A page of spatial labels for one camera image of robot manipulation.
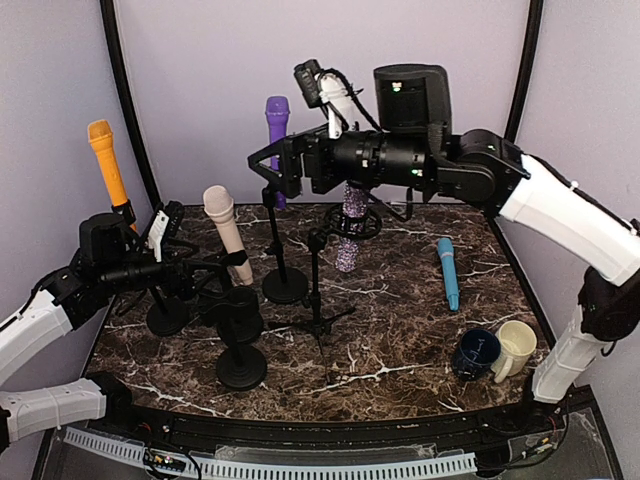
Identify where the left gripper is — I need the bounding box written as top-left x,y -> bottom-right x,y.
99,238 -> 221,301

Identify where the black stand of orange microphone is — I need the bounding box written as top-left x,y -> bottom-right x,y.
110,198 -> 191,337

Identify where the beige microphone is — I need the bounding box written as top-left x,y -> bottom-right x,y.
203,185 -> 244,254

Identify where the black stand of purple microphone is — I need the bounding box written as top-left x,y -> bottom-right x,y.
262,185 -> 308,305

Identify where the black stand of blue microphone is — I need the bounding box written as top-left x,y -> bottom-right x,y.
216,328 -> 267,391

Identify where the orange microphone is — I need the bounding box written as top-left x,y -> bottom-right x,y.
88,120 -> 136,230

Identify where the blue microphone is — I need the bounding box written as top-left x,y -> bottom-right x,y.
437,238 -> 460,311

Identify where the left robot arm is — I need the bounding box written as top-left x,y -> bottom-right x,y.
1,213 -> 222,448

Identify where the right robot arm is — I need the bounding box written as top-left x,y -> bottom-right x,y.
248,63 -> 639,434

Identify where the purple microphone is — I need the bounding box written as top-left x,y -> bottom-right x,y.
265,95 -> 290,210

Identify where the black stand of beige microphone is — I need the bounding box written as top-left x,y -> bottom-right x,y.
196,250 -> 264,344

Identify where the glitter silver-head microphone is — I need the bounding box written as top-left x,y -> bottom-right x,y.
335,184 -> 368,273

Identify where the dark blue mug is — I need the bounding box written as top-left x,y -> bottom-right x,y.
451,328 -> 501,382

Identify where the cream mug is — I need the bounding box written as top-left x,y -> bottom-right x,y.
491,320 -> 537,384

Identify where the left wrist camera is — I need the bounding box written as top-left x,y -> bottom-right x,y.
142,200 -> 185,263

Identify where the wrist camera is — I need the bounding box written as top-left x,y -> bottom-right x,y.
294,59 -> 359,139
142,200 -> 185,263

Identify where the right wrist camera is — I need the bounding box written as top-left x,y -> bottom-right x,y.
294,59 -> 359,139

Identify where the black tripod shock-mount stand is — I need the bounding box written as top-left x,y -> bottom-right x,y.
269,206 -> 382,383

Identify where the white cable tray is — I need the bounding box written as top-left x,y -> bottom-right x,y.
63,427 -> 477,479

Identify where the left black frame post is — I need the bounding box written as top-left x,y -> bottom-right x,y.
99,0 -> 161,207

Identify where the black frame post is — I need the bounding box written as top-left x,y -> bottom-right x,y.
99,0 -> 161,207
504,0 -> 544,143

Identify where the right black frame post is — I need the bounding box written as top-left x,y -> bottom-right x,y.
504,0 -> 544,143

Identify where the black front rail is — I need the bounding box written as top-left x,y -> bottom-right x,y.
88,384 -> 568,452

